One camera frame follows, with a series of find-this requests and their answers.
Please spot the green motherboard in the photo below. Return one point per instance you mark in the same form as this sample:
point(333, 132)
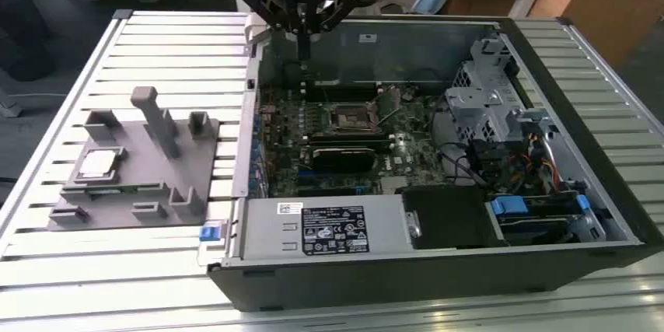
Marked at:
point(410, 153)

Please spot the silver chipset heatsink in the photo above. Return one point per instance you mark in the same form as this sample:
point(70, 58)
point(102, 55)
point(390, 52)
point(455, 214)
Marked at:
point(394, 184)

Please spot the green RAM stick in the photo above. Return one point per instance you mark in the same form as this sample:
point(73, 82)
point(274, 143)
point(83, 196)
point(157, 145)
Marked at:
point(111, 191)

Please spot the round coin battery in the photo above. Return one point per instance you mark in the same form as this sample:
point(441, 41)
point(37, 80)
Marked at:
point(409, 93)

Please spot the wooden cabinet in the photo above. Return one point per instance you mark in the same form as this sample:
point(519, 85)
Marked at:
point(623, 5)

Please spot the black PC case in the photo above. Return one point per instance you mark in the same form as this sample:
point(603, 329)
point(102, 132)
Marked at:
point(415, 285)

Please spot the CPU socket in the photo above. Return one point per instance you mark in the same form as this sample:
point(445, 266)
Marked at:
point(350, 118)

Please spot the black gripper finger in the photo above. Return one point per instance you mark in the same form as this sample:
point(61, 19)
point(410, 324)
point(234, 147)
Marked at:
point(270, 13)
point(333, 13)

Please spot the silver CPU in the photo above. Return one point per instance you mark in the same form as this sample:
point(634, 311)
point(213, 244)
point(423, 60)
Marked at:
point(99, 163)

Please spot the metal locking lever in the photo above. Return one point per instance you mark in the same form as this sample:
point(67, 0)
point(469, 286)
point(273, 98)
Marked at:
point(390, 114)

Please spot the blue case latch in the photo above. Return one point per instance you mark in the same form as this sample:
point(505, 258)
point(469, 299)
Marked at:
point(210, 232)

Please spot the metal drive cage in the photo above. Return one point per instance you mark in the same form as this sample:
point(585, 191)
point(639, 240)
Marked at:
point(475, 114)

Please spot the grey parts rack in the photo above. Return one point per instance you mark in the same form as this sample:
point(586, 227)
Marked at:
point(141, 153)

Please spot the grey power supply unit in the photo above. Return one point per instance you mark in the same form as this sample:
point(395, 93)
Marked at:
point(270, 231)

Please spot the blue disk carrier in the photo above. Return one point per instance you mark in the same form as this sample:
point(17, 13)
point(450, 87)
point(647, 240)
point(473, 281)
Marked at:
point(509, 205)

